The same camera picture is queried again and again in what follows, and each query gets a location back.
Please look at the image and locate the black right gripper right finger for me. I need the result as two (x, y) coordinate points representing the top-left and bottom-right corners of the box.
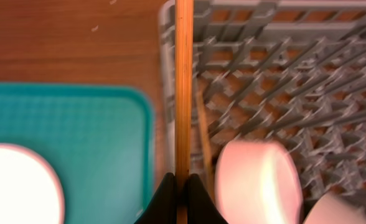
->
(187, 174), (227, 224)

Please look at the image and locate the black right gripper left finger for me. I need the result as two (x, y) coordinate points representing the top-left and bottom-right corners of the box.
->
(135, 172), (177, 224)

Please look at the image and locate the pink bowl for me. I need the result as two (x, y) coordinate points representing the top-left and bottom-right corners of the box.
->
(215, 141), (303, 224)

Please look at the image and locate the wooden chopstick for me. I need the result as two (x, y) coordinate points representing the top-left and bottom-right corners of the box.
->
(175, 0), (194, 224)
(195, 90), (215, 202)

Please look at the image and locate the grey bowl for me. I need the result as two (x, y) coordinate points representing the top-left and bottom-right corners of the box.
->
(302, 190), (366, 224)

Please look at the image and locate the teal plastic tray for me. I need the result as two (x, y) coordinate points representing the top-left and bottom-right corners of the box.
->
(0, 83), (154, 223)

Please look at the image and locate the white round plate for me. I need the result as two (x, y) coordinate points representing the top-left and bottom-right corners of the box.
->
(0, 144), (65, 224)

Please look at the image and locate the grey dish rack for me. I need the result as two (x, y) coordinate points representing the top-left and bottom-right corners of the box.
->
(157, 0), (366, 218)

